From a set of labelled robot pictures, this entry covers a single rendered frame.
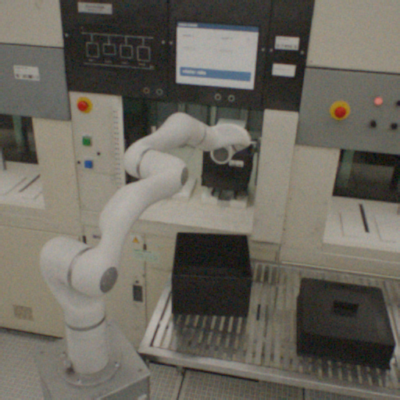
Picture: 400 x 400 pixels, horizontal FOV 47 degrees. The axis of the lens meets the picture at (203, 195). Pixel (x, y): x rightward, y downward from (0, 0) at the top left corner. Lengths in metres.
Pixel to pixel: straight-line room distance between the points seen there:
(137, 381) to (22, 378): 1.19
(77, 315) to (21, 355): 1.38
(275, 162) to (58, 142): 0.88
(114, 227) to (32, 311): 1.37
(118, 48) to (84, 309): 0.93
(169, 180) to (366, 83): 0.76
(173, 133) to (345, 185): 1.11
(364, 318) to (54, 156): 1.35
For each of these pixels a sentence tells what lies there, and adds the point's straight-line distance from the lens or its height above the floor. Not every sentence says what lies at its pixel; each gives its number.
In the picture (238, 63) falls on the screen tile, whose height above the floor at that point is 1.56.
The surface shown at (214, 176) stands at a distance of 2.04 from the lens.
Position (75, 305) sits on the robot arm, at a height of 1.02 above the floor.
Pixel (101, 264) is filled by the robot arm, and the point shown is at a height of 1.17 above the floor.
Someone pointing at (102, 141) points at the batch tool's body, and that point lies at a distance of 1.90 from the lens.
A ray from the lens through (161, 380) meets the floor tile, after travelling 2.47.
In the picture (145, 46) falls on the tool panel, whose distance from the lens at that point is 1.73.
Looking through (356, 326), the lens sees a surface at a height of 0.86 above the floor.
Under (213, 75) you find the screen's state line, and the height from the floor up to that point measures 1.51.
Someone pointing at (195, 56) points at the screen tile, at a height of 1.57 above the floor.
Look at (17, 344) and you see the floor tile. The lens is 2.77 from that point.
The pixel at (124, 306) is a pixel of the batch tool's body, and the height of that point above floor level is 0.36.
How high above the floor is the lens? 1.89
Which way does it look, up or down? 28 degrees down
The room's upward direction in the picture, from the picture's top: 3 degrees clockwise
